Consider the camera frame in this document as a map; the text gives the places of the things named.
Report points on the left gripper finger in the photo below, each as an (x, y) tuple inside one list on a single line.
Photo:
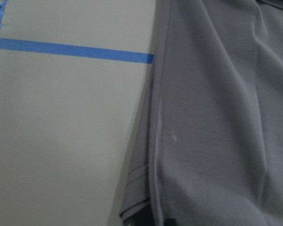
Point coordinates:
[(170, 222)]

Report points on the dark brown t-shirt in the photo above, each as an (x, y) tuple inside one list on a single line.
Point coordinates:
[(209, 146)]

